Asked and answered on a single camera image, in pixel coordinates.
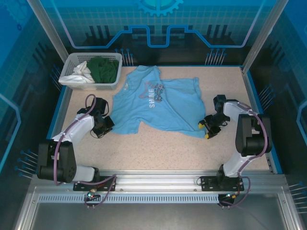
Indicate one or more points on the light blue printed t-shirt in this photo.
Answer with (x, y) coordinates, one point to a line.
(129, 112)

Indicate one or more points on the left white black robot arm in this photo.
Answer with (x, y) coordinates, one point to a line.
(79, 127)

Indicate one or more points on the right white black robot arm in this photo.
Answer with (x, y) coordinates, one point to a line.
(251, 143)

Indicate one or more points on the dark green t-shirt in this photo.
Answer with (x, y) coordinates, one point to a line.
(103, 70)

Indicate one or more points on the white t-shirt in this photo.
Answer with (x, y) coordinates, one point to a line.
(76, 73)

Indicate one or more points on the connector with green light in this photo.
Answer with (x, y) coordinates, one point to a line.
(230, 196)
(90, 194)

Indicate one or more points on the white plastic laundry basket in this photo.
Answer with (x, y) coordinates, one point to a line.
(112, 57)

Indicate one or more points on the steel front panel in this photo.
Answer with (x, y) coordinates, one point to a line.
(156, 215)

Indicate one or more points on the aluminium table side rail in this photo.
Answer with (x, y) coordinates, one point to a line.
(250, 95)
(62, 107)

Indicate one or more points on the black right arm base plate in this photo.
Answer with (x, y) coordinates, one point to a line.
(208, 183)

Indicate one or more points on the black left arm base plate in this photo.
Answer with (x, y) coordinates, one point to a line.
(108, 183)

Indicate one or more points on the aluminium mounting rail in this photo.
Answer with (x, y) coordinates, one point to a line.
(156, 179)

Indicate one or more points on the aluminium frame post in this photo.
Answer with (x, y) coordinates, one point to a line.
(48, 26)
(263, 31)

